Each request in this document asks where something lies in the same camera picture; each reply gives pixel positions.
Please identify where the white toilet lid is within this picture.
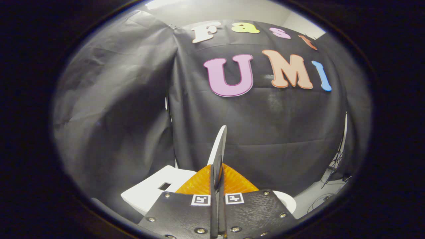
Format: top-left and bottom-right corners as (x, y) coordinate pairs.
(207, 125), (228, 190)

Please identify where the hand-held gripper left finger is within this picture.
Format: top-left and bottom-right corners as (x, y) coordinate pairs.
(138, 164), (220, 239)

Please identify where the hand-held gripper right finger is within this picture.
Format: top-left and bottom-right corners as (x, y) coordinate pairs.
(217, 163), (298, 239)

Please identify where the tangle of cables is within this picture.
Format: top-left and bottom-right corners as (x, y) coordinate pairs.
(307, 178), (347, 213)

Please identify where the white toilet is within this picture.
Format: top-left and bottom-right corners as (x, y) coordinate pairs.
(121, 165), (297, 216)

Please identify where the black tripod stand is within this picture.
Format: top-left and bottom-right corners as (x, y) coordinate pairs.
(320, 113), (348, 190)

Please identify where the black backdrop cloth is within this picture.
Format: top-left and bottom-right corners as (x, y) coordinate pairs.
(53, 10), (371, 216)

